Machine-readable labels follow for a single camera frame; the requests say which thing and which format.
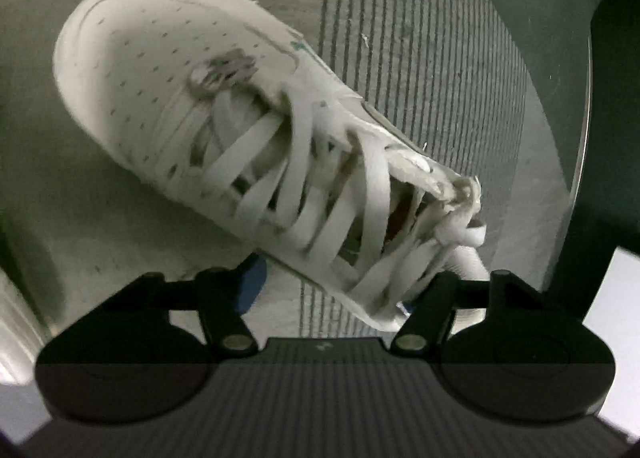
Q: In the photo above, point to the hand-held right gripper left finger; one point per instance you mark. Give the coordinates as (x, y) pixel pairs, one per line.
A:
(252, 284)

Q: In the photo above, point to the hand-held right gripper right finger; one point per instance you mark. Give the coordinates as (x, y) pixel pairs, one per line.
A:
(431, 308)

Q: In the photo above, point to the white perforated leather sneaker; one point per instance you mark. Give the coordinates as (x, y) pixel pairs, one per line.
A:
(150, 63)

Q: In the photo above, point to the green and grey floor mat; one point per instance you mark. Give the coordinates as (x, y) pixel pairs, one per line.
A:
(425, 63)

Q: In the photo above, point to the dark green door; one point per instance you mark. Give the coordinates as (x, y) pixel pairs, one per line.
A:
(616, 113)

